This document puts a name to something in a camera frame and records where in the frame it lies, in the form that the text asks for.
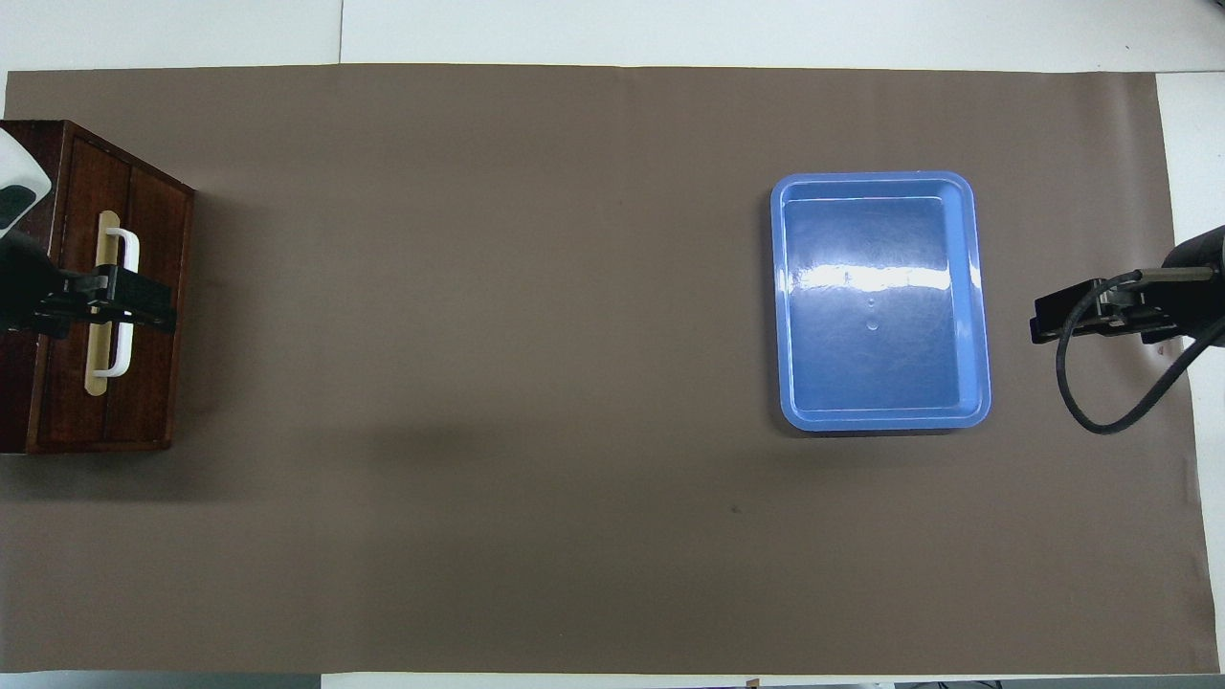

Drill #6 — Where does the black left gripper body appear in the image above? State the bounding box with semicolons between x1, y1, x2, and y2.
0;230;74;338

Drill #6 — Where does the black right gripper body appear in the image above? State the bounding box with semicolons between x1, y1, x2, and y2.
1101;225;1225;336

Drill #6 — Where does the wooden drawer with white handle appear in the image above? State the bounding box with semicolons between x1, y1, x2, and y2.
43;134;142;446

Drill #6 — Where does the dark wooden drawer cabinet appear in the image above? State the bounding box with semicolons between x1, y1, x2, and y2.
0;120;196;455

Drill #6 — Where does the blue plastic tray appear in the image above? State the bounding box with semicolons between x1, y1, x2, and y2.
770;171;992;433

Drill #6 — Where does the brown table mat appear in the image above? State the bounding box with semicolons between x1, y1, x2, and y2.
0;64;1218;676

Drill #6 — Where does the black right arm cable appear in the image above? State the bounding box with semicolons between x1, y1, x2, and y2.
1055;270;1225;436

